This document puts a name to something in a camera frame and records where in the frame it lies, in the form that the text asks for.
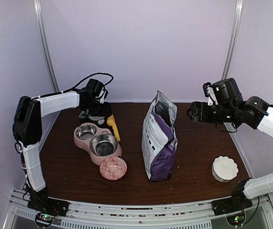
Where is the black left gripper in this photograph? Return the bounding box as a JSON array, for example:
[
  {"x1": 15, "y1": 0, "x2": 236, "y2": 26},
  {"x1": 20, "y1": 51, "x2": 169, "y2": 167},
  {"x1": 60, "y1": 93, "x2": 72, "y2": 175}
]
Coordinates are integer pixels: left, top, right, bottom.
[{"x1": 84, "y1": 98, "x2": 112, "y2": 117}]

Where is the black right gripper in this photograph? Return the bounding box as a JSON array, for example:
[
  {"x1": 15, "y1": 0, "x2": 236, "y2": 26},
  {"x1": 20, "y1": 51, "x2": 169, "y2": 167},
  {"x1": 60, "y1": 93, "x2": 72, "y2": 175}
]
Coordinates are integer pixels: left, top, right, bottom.
[{"x1": 187, "y1": 101, "x2": 237, "y2": 124}]

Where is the yellow plastic food scoop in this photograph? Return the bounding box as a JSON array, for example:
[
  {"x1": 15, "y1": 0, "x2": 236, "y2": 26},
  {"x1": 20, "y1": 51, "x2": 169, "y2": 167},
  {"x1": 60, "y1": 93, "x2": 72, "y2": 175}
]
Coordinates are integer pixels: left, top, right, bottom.
[{"x1": 107, "y1": 115, "x2": 121, "y2": 142}]

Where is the purple puppy food bag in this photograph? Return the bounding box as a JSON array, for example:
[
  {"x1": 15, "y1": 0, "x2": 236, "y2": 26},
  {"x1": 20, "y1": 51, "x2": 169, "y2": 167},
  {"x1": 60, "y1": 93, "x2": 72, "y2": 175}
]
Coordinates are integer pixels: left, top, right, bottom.
[{"x1": 142, "y1": 91, "x2": 178, "y2": 182}]

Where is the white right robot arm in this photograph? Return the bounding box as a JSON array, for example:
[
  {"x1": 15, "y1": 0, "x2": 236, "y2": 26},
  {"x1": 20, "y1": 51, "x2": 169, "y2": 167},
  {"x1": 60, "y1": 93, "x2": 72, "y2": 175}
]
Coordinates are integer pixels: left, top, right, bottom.
[{"x1": 186, "y1": 78, "x2": 273, "y2": 211}]

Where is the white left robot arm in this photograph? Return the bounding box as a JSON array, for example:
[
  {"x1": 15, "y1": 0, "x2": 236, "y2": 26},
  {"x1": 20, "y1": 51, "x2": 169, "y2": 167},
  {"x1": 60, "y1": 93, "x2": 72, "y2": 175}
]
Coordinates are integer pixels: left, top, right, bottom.
[{"x1": 12, "y1": 79, "x2": 111, "y2": 192}]

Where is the pink double pet feeder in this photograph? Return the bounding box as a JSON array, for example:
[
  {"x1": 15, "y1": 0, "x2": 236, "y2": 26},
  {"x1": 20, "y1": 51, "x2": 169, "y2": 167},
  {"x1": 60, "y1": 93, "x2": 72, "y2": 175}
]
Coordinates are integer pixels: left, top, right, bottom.
[{"x1": 73, "y1": 123, "x2": 122, "y2": 166}]

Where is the black white ceramic bowl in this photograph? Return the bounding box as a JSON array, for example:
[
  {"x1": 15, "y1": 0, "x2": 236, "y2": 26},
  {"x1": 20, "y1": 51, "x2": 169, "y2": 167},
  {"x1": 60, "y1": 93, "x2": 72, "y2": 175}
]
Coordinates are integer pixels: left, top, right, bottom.
[{"x1": 88, "y1": 116, "x2": 107, "y2": 125}]

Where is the white scalloped ceramic bowl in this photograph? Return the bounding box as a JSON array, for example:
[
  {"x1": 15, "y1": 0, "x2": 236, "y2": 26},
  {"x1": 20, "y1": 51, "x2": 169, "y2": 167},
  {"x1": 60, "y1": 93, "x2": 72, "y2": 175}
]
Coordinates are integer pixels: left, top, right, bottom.
[{"x1": 212, "y1": 156, "x2": 239, "y2": 183}]

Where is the red patterned ceramic bowl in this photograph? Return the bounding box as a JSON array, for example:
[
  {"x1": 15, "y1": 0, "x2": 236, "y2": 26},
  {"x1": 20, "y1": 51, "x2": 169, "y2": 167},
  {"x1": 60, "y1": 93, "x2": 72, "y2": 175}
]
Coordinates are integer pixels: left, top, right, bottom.
[{"x1": 100, "y1": 156, "x2": 127, "y2": 181}]

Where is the right round circuit board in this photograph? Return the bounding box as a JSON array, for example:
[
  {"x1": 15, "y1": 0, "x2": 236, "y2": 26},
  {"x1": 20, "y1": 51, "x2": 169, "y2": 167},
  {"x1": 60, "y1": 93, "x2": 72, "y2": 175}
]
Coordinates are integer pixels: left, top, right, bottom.
[{"x1": 226, "y1": 212, "x2": 246, "y2": 227}]

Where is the round circuit board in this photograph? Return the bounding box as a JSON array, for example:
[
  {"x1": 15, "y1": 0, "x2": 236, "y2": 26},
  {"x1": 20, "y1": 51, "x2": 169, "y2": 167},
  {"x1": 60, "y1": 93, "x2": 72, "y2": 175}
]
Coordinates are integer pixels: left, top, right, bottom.
[
  {"x1": 226, "y1": 212, "x2": 246, "y2": 227},
  {"x1": 34, "y1": 212, "x2": 55, "y2": 227}
]

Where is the left round circuit board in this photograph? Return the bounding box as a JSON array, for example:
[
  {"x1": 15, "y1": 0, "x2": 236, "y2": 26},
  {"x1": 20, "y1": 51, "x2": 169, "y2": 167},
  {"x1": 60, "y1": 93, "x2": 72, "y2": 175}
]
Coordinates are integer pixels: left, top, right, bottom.
[{"x1": 34, "y1": 212, "x2": 55, "y2": 227}]

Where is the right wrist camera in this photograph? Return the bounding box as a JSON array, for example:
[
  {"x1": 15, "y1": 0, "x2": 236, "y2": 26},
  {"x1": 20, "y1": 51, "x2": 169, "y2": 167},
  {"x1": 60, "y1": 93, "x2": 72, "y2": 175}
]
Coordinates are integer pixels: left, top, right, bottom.
[{"x1": 202, "y1": 82, "x2": 217, "y2": 106}]

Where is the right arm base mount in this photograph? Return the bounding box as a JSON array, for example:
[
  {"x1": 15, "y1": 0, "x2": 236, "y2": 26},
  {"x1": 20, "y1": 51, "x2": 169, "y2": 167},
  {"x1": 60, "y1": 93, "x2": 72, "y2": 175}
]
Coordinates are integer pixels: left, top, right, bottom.
[{"x1": 212, "y1": 180, "x2": 253, "y2": 216}]

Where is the aluminium left corner post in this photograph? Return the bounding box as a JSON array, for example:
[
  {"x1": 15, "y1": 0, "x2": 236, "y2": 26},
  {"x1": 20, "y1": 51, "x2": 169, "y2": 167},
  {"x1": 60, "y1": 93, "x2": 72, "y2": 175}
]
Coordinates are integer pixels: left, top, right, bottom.
[{"x1": 33, "y1": 0, "x2": 60, "y2": 92}]

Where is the aluminium corner post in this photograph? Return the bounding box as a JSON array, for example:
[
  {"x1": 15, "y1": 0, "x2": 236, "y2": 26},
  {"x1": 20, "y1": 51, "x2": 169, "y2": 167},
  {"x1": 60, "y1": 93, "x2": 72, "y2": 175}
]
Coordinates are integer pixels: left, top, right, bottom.
[
  {"x1": 222, "y1": 0, "x2": 243, "y2": 80},
  {"x1": 33, "y1": 0, "x2": 60, "y2": 92}
]

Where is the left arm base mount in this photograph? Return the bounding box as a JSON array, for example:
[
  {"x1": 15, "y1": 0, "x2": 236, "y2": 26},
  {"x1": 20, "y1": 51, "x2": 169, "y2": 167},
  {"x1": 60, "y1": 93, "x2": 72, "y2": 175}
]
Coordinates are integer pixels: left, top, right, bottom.
[{"x1": 25, "y1": 185, "x2": 69, "y2": 217}]

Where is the aluminium right corner post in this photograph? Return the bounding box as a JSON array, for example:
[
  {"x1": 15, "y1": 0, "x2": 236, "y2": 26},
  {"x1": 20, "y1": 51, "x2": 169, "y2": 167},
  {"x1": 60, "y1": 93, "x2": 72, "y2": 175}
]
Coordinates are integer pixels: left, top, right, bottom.
[{"x1": 222, "y1": 0, "x2": 243, "y2": 80}]

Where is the aluminium front frame rail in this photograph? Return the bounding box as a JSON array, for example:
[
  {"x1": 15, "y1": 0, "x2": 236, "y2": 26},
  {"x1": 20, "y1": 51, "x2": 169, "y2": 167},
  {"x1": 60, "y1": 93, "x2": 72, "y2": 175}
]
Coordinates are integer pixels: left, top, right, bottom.
[{"x1": 1, "y1": 189, "x2": 273, "y2": 229}]

